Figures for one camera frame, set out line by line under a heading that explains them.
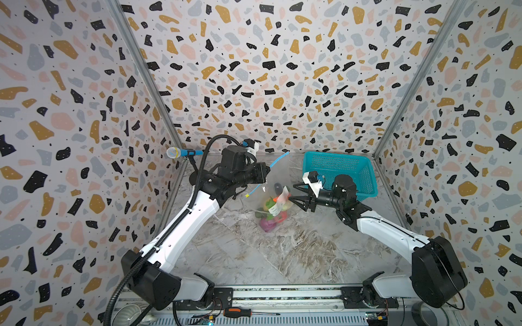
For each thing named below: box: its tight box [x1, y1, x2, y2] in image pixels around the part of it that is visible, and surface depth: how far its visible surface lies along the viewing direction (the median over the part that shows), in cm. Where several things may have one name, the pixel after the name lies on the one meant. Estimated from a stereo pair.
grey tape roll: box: [411, 301, 450, 326], surface depth 70 cm
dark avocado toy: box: [273, 182, 283, 197], surface depth 88 cm
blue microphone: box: [165, 146, 204, 159], surface depth 89 cm
